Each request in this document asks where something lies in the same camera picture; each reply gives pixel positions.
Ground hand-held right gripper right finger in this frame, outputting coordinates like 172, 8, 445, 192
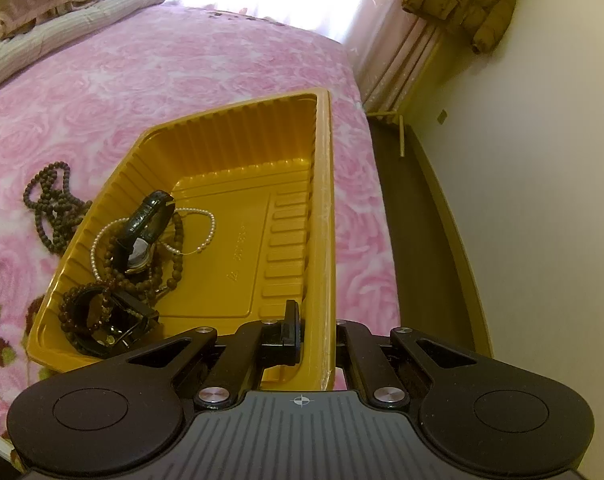
332, 319, 483, 409

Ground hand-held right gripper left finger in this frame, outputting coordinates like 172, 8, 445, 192
114, 299, 303, 409

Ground dark bead necklace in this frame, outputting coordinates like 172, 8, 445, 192
23, 161, 94, 254

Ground yellow ribbed plastic tray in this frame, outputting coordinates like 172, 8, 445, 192
26, 87, 337, 393

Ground white pearl necklace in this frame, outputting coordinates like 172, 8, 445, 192
89, 206, 217, 282

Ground dark bead bracelet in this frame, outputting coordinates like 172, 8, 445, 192
58, 282, 119, 350

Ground brown bead necklace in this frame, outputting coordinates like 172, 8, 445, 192
101, 212, 185, 307

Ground black strap wristwatch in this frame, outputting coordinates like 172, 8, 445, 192
113, 190, 177, 277

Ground striped folded quilt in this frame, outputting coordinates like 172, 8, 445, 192
0, 0, 169, 99

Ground pink floral blanket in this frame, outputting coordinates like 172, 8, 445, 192
0, 2, 401, 442

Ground pink patterned curtain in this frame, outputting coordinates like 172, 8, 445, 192
342, 0, 482, 117

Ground olive brown padded jacket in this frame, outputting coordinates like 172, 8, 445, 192
401, 0, 524, 55

